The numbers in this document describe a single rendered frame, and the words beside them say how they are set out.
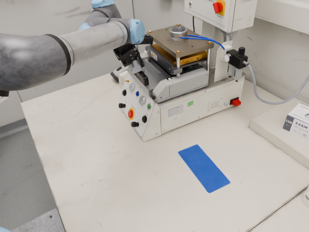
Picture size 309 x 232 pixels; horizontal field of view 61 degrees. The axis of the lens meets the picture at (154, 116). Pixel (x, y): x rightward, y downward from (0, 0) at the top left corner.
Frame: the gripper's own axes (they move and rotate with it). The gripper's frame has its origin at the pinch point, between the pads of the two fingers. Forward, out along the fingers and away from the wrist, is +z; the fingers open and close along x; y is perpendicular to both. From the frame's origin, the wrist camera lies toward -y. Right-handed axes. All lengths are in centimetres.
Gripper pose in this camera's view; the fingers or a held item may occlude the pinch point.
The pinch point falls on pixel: (144, 69)
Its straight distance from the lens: 116.3
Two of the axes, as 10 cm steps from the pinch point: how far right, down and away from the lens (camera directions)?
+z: 3.6, 6.2, 7.0
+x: 4.5, 5.4, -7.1
